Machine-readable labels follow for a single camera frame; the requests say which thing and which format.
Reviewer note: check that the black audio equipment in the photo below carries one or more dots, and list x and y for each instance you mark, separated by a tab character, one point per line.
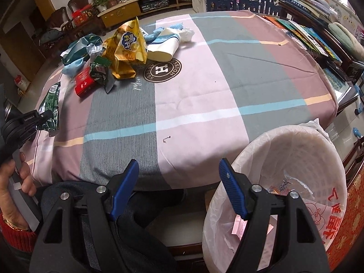
155	4

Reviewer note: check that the green white carton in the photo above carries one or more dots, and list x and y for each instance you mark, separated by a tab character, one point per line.
99	68

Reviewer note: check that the red gift box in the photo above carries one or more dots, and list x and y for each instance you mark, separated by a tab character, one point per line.
82	16

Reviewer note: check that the white red bag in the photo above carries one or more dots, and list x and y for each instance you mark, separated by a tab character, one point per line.
22	83

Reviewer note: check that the white crumpled plastic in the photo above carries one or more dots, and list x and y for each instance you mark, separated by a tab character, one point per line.
187	35

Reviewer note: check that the red gold patterned cloth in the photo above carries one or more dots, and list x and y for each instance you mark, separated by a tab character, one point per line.
348	219

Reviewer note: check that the dark wooden armchair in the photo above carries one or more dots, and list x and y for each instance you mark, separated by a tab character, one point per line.
81	0
58	18

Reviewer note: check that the pile of books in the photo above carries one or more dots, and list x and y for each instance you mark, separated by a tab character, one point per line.
310	34

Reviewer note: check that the dark green gift bag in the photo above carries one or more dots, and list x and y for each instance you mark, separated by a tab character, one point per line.
76	48

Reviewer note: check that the pale green cushion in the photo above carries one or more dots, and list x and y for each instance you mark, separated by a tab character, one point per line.
347	41

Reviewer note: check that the pink paper slip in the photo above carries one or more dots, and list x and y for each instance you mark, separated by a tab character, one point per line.
241	229

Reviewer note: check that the yellow chip bag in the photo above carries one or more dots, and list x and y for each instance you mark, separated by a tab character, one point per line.
128	45

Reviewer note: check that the person's left forearm red sleeve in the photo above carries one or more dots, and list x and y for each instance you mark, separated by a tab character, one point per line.
14	237

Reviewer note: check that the crumpled silver foil packet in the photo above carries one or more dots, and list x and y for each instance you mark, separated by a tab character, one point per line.
93	51

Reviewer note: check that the yellow wooden tv cabinet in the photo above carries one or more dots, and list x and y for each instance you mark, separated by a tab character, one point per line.
122	14

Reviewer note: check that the white blue cardboard box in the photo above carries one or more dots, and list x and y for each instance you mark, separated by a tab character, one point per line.
163	45

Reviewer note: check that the white lined waste basket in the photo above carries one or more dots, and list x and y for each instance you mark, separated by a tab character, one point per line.
327	219

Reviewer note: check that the blue knotted cloth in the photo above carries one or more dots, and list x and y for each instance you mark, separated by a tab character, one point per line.
152	35

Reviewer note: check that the potted green plant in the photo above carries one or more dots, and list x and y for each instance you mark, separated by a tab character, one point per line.
108	0

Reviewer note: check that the person's left hand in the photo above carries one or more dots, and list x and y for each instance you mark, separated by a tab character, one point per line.
5	193

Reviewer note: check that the green snack packet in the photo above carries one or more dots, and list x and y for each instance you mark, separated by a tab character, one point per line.
51	102

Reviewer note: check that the light blue plastic bag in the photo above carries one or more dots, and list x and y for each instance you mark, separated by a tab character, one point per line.
72	68

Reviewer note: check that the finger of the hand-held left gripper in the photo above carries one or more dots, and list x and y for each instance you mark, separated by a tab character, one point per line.
31	119

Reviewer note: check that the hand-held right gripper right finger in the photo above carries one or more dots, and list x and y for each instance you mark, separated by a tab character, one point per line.
233	187

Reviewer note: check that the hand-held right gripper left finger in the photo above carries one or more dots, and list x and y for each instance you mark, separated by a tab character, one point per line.
128	187

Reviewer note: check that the clear printed plastic wrapper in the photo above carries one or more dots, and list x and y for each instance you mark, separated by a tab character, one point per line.
284	186

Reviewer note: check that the plaid pink grey tablecloth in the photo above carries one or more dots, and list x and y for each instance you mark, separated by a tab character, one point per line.
199	91

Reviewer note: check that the glass top side table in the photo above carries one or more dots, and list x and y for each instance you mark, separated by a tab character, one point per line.
341	91

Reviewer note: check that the dark clothes heap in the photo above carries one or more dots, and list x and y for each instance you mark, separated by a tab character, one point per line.
51	36

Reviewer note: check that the person's legs dark trousers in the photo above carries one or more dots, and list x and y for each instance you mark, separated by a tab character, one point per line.
85	193

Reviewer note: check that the white plastic waste basket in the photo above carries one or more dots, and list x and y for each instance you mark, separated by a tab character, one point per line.
298	150

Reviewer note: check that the red cardboard box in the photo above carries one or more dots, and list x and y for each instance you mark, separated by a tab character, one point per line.
85	84

